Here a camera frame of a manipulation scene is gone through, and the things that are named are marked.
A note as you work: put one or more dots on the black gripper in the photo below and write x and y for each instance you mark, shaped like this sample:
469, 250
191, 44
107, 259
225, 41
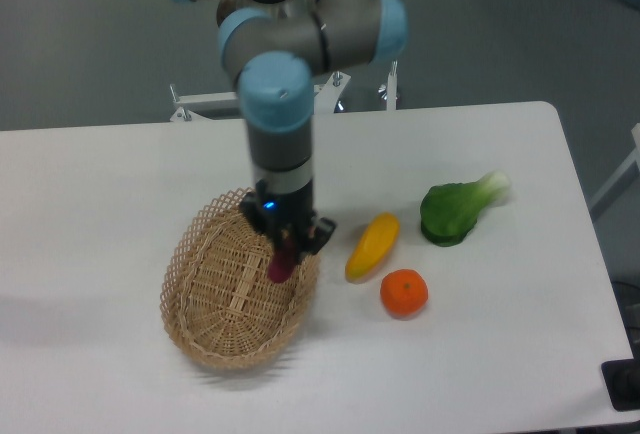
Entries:
279, 216

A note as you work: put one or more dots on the purple sweet potato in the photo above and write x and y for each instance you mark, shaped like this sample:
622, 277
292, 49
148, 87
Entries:
284, 262

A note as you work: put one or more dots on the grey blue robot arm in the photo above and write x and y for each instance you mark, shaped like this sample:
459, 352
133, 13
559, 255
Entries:
271, 50

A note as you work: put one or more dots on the oval wicker basket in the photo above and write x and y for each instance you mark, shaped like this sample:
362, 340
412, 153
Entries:
218, 305

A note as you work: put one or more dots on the yellow mango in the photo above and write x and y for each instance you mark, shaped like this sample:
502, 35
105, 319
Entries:
376, 242

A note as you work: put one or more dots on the orange tangerine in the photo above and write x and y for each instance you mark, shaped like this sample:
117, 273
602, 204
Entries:
403, 292

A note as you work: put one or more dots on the green bok choy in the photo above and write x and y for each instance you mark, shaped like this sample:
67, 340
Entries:
449, 212

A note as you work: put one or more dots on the black device at table edge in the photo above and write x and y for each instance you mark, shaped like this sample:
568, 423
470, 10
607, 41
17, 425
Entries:
622, 382

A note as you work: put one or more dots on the white metal base frame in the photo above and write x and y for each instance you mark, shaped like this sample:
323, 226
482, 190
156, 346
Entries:
225, 105

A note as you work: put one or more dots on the white bracket with screw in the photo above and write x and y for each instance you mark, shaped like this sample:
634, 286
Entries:
388, 92

